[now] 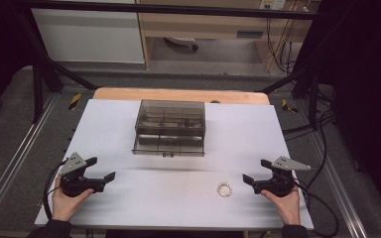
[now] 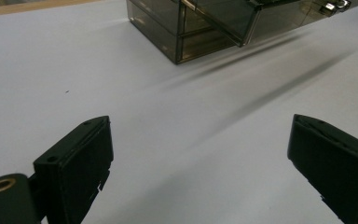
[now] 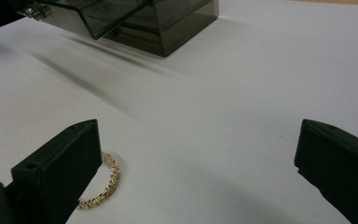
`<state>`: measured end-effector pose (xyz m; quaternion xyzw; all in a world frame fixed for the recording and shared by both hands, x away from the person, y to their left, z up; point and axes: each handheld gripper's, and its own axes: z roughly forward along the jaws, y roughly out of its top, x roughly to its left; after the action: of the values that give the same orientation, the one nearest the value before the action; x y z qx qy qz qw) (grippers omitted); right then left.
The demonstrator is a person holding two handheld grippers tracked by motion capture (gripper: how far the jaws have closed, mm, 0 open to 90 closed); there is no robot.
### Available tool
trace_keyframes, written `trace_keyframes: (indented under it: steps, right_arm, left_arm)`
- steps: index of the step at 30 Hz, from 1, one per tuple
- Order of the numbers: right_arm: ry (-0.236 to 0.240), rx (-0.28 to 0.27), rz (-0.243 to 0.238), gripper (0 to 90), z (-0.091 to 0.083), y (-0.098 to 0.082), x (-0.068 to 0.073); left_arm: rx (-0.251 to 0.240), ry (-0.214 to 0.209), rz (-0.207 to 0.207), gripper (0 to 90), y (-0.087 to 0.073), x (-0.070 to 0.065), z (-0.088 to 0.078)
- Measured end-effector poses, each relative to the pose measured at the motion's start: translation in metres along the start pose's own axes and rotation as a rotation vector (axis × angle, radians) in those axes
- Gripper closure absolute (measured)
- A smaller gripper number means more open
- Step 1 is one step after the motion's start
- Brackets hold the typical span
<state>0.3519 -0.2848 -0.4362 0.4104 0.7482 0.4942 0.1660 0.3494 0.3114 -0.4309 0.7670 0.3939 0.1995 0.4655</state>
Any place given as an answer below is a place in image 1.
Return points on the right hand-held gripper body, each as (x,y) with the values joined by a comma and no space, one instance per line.
(279,185)

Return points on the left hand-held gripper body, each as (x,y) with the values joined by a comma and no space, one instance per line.
(76,185)

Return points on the person's right hand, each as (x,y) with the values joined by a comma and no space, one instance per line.
(289,208)

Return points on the person's left hand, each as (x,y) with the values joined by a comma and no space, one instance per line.
(63,206)

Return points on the yellow black tape marker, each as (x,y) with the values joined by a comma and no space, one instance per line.
(75,101)
(288,107)

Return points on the white table cover sheet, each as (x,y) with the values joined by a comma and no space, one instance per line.
(178,198)

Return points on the transparent grey drawer box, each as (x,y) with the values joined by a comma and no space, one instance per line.
(170,127)

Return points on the white cabinet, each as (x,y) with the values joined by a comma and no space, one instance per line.
(89,36)

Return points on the office chair caster base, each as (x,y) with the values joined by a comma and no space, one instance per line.
(182,41)

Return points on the light wooden desk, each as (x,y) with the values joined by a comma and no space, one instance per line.
(205,24)

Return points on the aluminium floor rail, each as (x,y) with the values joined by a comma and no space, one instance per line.
(16,155)
(340,185)

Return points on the white wall socket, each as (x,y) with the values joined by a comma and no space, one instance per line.
(273,4)

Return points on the black metal frame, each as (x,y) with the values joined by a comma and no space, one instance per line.
(165,9)

